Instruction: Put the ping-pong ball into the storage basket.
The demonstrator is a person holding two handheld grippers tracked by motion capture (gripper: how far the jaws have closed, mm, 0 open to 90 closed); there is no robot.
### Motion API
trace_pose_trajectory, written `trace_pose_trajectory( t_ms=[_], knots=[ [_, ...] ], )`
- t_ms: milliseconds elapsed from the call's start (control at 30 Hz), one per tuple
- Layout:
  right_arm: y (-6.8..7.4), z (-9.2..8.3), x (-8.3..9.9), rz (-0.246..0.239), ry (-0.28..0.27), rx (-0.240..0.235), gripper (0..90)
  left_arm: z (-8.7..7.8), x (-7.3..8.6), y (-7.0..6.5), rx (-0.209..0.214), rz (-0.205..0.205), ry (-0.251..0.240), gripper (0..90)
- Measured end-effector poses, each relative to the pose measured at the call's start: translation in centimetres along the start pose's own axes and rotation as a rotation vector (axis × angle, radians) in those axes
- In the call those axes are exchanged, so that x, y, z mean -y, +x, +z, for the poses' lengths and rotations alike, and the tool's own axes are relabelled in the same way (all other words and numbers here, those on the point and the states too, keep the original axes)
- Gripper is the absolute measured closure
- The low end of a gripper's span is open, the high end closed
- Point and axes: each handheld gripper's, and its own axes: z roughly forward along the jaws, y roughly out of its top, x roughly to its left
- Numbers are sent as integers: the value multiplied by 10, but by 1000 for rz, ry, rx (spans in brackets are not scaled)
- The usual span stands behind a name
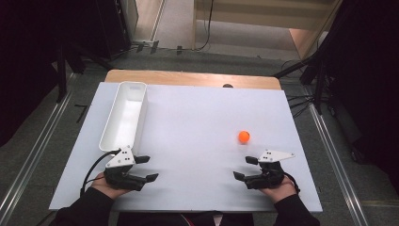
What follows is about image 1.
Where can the wooden table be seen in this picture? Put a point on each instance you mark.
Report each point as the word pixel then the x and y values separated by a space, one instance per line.
pixel 188 78

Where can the person's right hand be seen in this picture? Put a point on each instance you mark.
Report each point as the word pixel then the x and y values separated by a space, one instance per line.
pixel 280 190

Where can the black metal stand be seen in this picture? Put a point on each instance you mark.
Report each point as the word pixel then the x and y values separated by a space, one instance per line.
pixel 319 81
pixel 61 72

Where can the white plastic bin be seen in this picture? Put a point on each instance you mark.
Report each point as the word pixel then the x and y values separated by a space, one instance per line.
pixel 125 116

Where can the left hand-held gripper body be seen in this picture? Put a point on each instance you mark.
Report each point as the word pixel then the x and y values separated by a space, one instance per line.
pixel 120 175

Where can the person's left hand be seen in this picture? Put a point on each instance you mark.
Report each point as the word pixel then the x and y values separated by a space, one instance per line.
pixel 102 188

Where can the orange ball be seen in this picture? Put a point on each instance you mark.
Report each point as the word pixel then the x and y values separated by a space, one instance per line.
pixel 243 137

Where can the white board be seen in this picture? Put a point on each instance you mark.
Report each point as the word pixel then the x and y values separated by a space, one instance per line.
pixel 194 125

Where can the small dark object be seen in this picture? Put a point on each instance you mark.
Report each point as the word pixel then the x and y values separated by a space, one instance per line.
pixel 227 85

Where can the metal floor rail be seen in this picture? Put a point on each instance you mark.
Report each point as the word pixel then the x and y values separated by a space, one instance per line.
pixel 34 153
pixel 337 163

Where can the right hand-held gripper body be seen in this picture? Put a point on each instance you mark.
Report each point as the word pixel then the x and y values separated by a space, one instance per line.
pixel 266 175

